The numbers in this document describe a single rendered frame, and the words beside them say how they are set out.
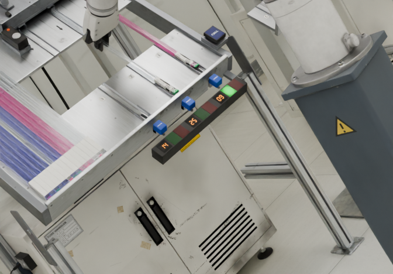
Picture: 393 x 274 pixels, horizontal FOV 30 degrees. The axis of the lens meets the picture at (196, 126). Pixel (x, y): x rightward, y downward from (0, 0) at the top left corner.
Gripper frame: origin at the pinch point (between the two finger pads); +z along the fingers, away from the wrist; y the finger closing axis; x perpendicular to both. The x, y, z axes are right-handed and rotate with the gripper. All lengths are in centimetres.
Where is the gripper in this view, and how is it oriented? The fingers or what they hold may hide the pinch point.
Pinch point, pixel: (101, 41)
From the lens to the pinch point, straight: 212.6
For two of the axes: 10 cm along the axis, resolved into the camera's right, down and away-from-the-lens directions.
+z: -1.2, 5.3, 8.4
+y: -6.7, 5.8, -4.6
